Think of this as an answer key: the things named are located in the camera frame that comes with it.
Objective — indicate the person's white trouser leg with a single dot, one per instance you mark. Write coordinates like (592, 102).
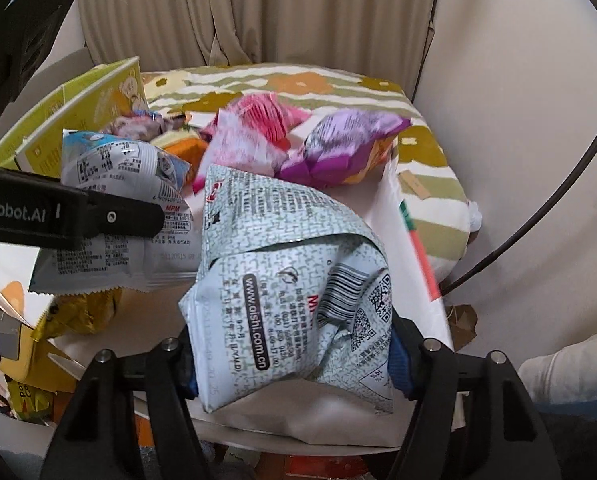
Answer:
(573, 370)

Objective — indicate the white fruit print cloth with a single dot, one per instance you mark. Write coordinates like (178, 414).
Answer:
(396, 260)

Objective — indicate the yellow cardboard box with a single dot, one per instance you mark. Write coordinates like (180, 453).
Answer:
(13, 355)

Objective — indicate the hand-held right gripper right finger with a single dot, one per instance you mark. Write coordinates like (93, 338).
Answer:
(401, 360)

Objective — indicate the white blue cartoon snack packet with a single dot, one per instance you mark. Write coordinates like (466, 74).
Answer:
(123, 170)

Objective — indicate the large white blue snack packet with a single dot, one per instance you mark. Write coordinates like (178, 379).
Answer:
(278, 240)

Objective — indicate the floral striped blanket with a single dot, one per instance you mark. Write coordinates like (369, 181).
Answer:
(428, 225)

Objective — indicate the beige curtain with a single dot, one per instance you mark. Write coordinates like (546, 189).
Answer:
(278, 10)

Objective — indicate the pink snack packet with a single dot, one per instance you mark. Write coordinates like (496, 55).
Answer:
(248, 130)

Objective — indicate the yellow-green cardboard box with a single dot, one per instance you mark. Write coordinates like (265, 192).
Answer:
(78, 105)

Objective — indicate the purple orange snack packet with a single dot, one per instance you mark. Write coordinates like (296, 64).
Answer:
(338, 145)

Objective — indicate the brown paper bag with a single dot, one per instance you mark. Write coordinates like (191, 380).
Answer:
(462, 327)

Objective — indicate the small cartoon print snack packet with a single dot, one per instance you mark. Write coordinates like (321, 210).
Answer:
(138, 125)

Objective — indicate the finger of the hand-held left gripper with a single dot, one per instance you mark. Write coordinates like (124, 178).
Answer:
(123, 217)

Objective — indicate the yellow snack packet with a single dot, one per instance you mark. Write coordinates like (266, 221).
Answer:
(83, 312)

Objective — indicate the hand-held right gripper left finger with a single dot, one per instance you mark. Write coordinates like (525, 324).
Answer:
(171, 375)

